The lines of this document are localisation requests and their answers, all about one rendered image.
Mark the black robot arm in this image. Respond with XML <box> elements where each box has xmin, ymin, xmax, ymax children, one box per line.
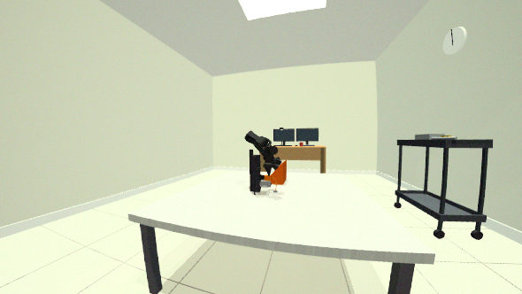
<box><xmin>244</xmin><ymin>130</ymin><xmax>282</xmax><ymax>170</ymax></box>

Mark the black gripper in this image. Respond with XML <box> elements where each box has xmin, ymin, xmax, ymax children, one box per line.
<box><xmin>264</xmin><ymin>154</ymin><xmax>273</xmax><ymax>176</ymax></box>

